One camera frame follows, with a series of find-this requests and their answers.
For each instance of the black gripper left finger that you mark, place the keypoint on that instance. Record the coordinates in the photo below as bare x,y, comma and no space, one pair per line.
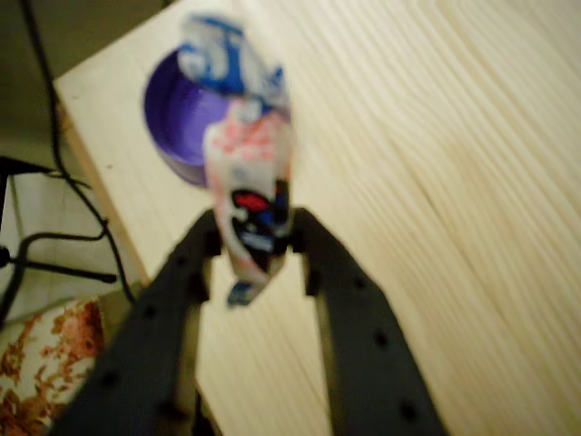
145,345

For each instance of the floral patterned cloth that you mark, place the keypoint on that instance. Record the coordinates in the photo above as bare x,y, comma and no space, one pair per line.
41,368

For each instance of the candy white blue red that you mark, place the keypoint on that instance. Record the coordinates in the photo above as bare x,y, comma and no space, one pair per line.
249,150

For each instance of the purple bowl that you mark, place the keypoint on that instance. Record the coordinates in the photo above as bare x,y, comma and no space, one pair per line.
177,122

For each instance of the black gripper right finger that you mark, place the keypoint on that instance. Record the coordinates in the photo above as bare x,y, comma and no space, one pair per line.
367,354

